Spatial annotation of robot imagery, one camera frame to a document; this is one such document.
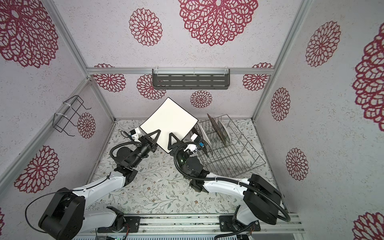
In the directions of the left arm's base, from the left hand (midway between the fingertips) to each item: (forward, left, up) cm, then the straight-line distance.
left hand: (160, 132), depth 72 cm
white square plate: (+7, -4, +3) cm, 8 cm away
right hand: (-4, -6, +4) cm, 8 cm away
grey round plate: (+13, -36, -15) cm, 41 cm away
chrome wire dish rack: (+10, -35, -28) cm, 46 cm away
